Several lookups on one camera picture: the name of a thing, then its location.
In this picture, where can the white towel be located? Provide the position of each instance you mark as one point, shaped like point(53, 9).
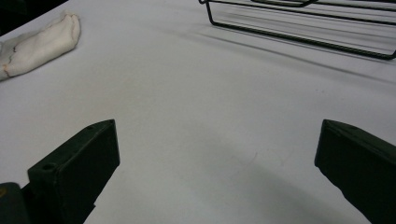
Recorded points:
point(37, 49)

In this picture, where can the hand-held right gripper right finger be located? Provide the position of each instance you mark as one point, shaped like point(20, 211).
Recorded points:
point(361, 168)

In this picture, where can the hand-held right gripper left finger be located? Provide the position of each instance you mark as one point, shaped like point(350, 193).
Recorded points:
point(74, 174)

